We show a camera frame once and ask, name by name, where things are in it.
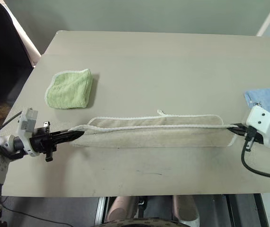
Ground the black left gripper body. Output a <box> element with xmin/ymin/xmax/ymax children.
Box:
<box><xmin>29</xmin><ymin>121</ymin><xmax>58</xmax><ymax>164</ymax></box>

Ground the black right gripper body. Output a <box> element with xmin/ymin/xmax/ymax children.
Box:
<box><xmin>243</xmin><ymin>125</ymin><xmax>264</xmax><ymax>152</ymax></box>

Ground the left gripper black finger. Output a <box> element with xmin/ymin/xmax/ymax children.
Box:
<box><xmin>54</xmin><ymin>137</ymin><xmax>80</xmax><ymax>147</ymax></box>
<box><xmin>53</xmin><ymin>129</ymin><xmax>85</xmax><ymax>140</ymax></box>

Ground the beige towel with white trim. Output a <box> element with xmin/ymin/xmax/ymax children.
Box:
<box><xmin>67</xmin><ymin>109</ymin><xmax>235</xmax><ymax>149</ymax></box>

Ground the blue towel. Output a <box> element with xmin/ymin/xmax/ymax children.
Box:
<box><xmin>243</xmin><ymin>87</ymin><xmax>270</xmax><ymax>120</ymax></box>

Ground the folded green towel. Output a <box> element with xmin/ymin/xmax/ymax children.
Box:
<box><xmin>44</xmin><ymin>68</ymin><xmax>93</xmax><ymax>110</ymax></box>

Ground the dark dotted rounded shape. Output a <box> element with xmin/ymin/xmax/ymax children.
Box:
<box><xmin>103</xmin><ymin>217</ymin><xmax>181</xmax><ymax>227</ymax></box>

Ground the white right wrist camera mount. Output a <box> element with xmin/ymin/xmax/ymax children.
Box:
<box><xmin>245</xmin><ymin>105</ymin><xmax>270</xmax><ymax>149</ymax></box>

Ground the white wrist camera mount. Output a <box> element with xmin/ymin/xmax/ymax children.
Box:
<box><xmin>16</xmin><ymin>106</ymin><xmax>41</xmax><ymax>157</ymax></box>
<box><xmin>245</xmin><ymin>105</ymin><xmax>270</xmax><ymax>149</ymax></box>

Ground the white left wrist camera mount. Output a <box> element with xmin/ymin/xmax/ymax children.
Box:
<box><xmin>16</xmin><ymin>106</ymin><xmax>41</xmax><ymax>157</ymax></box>

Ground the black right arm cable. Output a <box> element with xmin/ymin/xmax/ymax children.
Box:
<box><xmin>241</xmin><ymin>139</ymin><xmax>270</xmax><ymax>180</ymax></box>

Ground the thin black floor cable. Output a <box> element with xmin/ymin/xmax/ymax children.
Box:
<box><xmin>0</xmin><ymin>195</ymin><xmax>80</xmax><ymax>227</ymax></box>

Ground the black table frame leg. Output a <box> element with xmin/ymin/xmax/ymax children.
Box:
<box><xmin>226</xmin><ymin>193</ymin><xmax>270</xmax><ymax>227</ymax></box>

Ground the aluminium table frame leg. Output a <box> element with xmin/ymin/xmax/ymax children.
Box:
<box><xmin>94</xmin><ymin>196</ymin><xmax>110</xmax><ymax>227</ymax></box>

